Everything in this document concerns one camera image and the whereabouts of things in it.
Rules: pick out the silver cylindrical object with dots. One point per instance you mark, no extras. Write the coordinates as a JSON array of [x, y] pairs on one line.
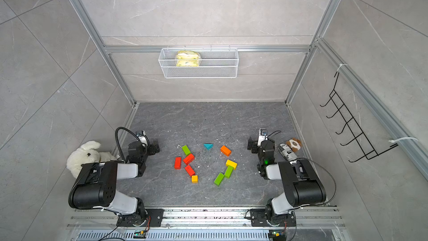
[[287, 152]]

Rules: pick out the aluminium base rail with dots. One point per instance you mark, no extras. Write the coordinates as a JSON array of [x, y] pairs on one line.
[[210, 224]]

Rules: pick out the orange rectangular block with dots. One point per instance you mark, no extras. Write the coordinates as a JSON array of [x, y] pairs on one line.
[[226, 151]]

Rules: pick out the black wire hook rack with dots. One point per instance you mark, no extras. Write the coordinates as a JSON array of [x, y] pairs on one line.
[[352, 126]]

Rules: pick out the yellow package in basket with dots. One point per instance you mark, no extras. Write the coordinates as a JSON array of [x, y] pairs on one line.
[[188, 59]]

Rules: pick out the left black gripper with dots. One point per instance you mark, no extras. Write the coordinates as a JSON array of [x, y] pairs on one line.
[[152, 147]]

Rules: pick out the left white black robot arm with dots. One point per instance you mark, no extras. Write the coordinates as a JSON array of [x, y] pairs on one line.
[[97, 174]]

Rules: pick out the teal triangle block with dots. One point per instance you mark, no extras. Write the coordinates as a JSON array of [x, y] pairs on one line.
[[208, 146]]

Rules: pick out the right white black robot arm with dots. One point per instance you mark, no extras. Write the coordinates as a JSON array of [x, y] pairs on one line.
[[301, 184]]

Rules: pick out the brown white small toy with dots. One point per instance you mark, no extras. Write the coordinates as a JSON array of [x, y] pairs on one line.
[[294, 144]]

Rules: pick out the green block pair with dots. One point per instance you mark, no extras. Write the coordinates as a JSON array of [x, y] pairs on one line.
[[218, 180], [228, 172]]

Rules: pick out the white plush toy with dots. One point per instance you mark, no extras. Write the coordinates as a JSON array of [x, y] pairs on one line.
[[85, 154]]

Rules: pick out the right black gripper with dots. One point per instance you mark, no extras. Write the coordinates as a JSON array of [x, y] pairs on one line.
[[252, 144]]

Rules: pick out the red block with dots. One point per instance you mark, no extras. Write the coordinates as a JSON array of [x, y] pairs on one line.
[[177, 163], [188, 159], [190, 170]]

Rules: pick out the white wire mesh basket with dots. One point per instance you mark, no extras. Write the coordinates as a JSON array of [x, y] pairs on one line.
[[214, 63]]

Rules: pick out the yellow rectangular block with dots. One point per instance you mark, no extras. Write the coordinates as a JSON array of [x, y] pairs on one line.
[[230, 163]]

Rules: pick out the small orange-yellow cube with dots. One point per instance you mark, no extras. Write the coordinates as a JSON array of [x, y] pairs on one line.
[[194, 179]]

